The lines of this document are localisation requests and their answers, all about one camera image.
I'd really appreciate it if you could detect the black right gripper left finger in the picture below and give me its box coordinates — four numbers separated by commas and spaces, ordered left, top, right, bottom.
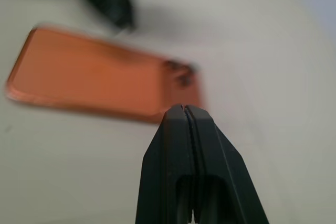
135, 103, 196, 224

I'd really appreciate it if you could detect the orange smartphone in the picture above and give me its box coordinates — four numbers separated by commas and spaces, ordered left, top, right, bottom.
5, 22, 208, 125

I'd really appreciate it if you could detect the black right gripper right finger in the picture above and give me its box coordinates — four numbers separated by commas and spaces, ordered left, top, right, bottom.
184, 105, 270, 224

